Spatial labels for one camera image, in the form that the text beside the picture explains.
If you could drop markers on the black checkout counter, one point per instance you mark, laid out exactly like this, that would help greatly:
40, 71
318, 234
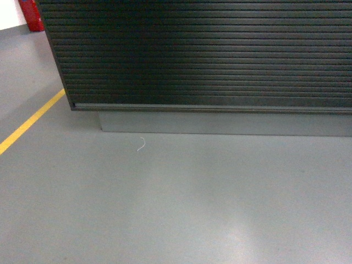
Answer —
206, 67

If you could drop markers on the red fire extinguisher box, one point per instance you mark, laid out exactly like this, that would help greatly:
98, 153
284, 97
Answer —
31, 15

